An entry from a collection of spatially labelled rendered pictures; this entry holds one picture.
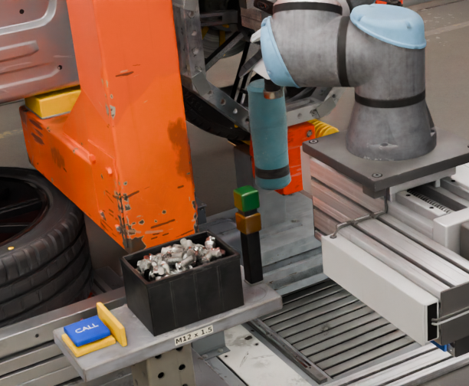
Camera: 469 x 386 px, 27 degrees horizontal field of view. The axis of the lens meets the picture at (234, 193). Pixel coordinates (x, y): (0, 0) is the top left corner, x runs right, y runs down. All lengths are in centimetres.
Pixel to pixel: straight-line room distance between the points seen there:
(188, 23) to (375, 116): 78
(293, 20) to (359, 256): 40
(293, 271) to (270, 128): 53
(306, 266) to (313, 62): 118
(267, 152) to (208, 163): 154
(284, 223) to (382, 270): 130
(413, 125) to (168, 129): 57
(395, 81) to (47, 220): 101
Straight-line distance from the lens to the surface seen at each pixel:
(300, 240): 266
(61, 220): 226
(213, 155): 389
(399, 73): 155
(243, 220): 191
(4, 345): 208
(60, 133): 229
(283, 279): 264
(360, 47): 155
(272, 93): 213
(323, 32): 157
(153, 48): 189
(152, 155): 194
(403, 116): 158
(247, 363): 242
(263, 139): 228
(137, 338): 186
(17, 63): 235
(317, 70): 157
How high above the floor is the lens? 143
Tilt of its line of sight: 24 degrees down
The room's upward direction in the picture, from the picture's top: 6 degrees counter-clockwise
